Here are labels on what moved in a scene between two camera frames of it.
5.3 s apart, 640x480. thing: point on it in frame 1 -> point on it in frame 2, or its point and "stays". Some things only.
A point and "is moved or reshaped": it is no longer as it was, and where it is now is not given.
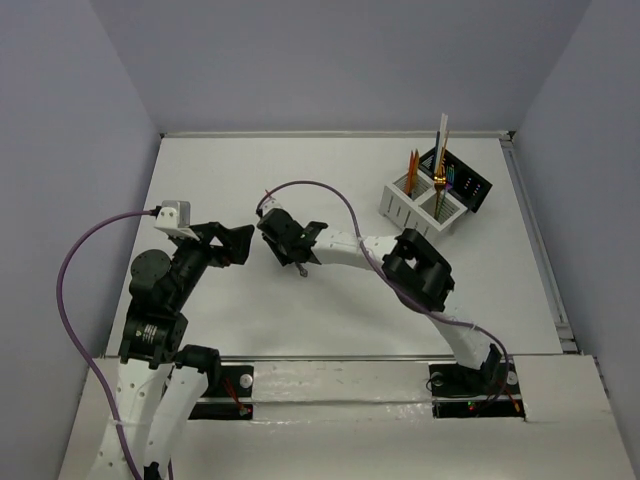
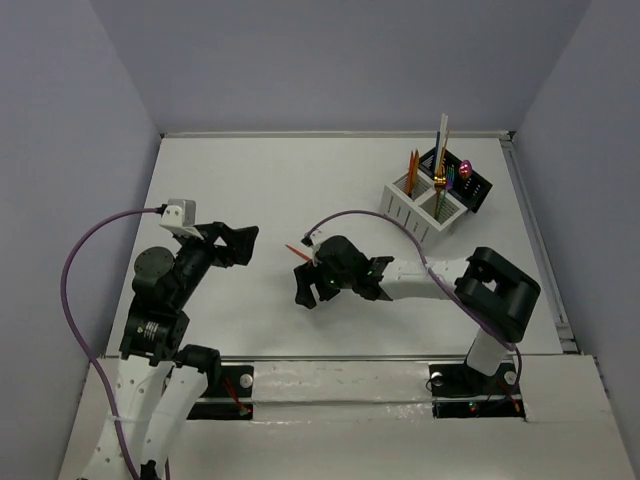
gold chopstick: (444, 152) stays
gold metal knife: (415, 173) stays
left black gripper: (211, 240) stays
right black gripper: (283, 256) -> (305, 276)
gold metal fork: (440, 182) stays
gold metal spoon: (303, 271) is moved or reshaped
